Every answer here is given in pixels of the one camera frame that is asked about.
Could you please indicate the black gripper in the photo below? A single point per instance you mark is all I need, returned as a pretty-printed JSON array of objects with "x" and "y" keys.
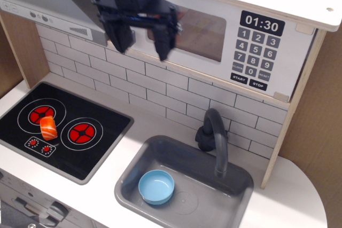
[{"x": 161, "y": 14}]

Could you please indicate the white toy microwave door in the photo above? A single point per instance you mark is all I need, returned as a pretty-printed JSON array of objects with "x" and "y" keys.
[{"x": 250, "y": 48}]

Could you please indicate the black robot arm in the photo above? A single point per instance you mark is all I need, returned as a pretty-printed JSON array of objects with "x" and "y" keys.
[{"x": 158, "y": 16}]

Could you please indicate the wooden microwave cabinet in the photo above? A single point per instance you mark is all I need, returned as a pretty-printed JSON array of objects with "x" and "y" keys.
[{"x": 255, "y": 122}]

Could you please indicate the black toy stovetop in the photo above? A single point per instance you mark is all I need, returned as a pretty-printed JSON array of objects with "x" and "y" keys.
[{"x": 87, "y": 132}]

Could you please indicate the dark grey faucet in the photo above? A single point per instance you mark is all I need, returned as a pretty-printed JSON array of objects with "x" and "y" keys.
[{"x": 212, "y": 136}]

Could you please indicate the orange salmon sushi toy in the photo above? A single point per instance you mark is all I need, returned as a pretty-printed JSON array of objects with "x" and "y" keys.
[{"x": 48, "y": 128}]

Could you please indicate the light blue bowl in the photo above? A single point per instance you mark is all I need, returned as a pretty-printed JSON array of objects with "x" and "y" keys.
[{"x": 156, "y": 187}]

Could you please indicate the grey toy sink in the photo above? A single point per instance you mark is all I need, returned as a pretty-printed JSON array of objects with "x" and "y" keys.
[{"x": 200, "y": 198}]

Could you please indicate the grey oven front panel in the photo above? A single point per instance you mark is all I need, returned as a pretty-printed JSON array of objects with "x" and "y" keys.
[{"x": 39, "y": 206}]

